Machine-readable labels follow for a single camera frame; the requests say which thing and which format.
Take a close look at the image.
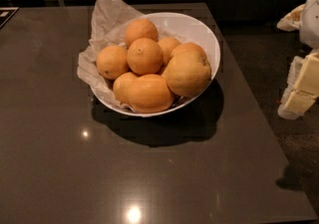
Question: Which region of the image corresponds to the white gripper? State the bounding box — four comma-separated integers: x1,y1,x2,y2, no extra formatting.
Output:
277,0,319,119

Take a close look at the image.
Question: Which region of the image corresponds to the large orange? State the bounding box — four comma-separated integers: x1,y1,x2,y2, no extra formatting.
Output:
128,74,174,113
164,51,211,98

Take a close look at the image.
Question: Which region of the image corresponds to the back right orange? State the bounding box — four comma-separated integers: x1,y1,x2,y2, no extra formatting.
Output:
170,43,206,58

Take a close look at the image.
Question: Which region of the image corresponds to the white ceramic bowl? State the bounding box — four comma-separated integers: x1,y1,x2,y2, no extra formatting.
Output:
84,12,220,117

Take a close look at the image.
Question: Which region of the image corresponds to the back middle orange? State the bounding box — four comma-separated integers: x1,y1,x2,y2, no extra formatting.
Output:
158,37,180,66

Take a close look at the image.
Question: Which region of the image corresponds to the center orange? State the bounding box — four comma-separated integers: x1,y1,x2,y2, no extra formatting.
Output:
127,38,163,75

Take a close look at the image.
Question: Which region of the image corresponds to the top back orange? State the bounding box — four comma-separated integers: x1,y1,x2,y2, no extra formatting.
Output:
125,19,159,47

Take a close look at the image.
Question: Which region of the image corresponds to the front left orange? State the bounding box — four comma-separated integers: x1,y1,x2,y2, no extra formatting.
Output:
113,72,139,104

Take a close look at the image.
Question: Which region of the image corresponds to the white crumpled paper liner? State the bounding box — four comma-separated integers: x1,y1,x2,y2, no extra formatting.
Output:
76,0,187,110

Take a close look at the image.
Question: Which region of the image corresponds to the dark framed object on table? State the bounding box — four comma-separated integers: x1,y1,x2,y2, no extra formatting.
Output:
0,7,19,28

